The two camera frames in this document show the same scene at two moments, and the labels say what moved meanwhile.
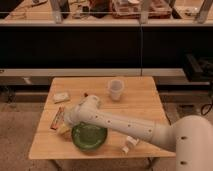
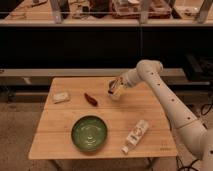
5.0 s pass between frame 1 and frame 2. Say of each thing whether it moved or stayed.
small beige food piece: stayed
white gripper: moved
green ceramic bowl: stayed
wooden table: stayed
